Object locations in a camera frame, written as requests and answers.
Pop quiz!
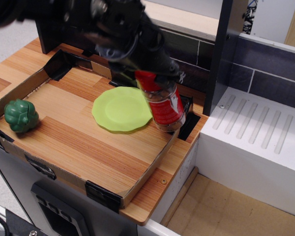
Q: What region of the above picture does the white drainboard sink unit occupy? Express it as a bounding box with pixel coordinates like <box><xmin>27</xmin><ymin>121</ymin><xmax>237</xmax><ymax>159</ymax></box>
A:
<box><xmin>196</xmin><ymin>88</ymin><xmax>295</xmax><ymax>215</ymax></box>

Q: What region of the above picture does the dark grey left post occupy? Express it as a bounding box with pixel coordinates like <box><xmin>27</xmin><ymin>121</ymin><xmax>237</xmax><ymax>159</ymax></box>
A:
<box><xmin>35</xmin><ymin>20</ymin><xmax>62</xmax><ymax>54</ymax></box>

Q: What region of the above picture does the dark grey vertical post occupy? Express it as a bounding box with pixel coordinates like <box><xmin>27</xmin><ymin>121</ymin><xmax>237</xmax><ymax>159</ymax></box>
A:
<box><xmin>203</xmin><ymin>0</ymin><xmax>248</xmax><ymax>116</ymax></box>

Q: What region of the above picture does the light wooden shelf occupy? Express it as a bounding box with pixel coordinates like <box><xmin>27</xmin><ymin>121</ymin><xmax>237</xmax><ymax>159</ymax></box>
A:
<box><xmin>143</xmin><ymin>0</ymin><xmax>219</xmax><ymax>42</ymax></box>

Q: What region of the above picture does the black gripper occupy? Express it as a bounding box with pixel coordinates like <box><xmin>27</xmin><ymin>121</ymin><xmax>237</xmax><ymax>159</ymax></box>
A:
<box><xmin>108</xmin><ymin>41</ymin><xmax>181</xmax><ymax>91</ymax></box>

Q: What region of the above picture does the light green plastic plate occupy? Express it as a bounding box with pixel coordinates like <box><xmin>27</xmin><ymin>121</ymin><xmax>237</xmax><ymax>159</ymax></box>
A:
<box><xmin>91</xmin><ymin>87</ymin><xmax>152</xmax><ymax>132</ymax></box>

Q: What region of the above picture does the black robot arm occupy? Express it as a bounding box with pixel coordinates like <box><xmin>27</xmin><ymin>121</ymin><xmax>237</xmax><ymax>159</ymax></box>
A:
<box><xmin>0</xmin><ymin>0</ymin><xmax>184</xmax><ymax>88</ymax></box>

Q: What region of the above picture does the red-capped basil spice bottle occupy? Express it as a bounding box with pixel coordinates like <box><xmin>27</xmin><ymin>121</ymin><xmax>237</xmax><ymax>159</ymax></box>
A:
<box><xmin>135</xmin><ymin>71</ymin><xmax>186</xmax><ymax>132</ymax></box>

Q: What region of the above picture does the cardboard fence with black tape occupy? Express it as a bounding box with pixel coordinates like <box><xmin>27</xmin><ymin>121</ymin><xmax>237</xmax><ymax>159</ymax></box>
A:
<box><xmin>0</xmin><ymin>49</ymin><xmax>202</xmax><ymax>214</ymax></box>

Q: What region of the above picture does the green toy bell pepper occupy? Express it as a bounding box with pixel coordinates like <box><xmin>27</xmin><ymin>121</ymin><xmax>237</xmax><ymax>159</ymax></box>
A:
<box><xmin>4</xmin><ymin>99</ymin><xmax>39</xmax><ymax>133</ymax></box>

